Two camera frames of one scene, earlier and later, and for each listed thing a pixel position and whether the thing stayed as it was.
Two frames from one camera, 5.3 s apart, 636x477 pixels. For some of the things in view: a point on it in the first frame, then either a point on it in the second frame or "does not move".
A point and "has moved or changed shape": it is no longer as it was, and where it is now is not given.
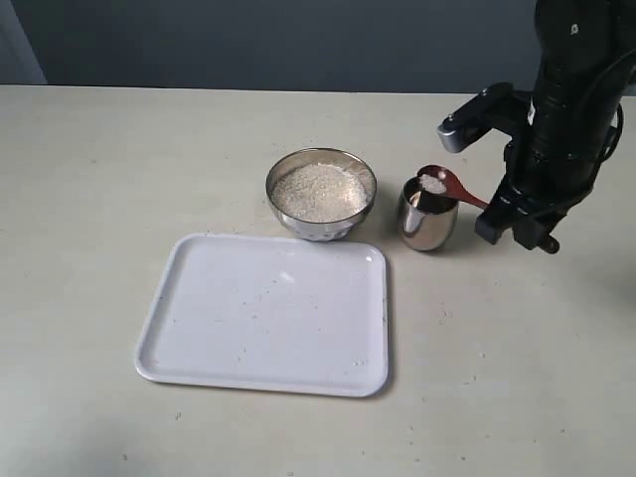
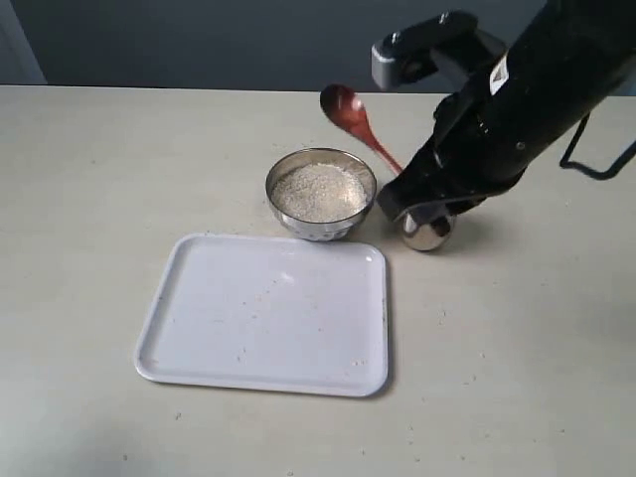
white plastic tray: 268,312 does not move
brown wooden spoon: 442,180 has moved or changed shape
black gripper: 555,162 -> 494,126
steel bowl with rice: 322,194 does not move
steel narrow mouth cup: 427,221 does not move
